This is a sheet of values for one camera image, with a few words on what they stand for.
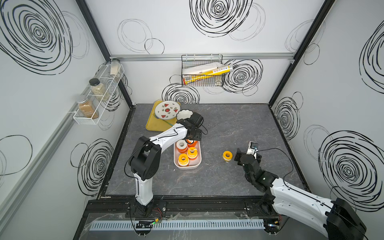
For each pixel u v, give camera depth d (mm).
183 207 758
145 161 487
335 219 412
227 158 896
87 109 635
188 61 936
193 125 708
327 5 715
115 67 866
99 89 707
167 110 1156
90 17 744
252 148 706
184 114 1077
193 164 878
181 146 914
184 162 862
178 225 963
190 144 957
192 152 892
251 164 609
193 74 866
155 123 1037
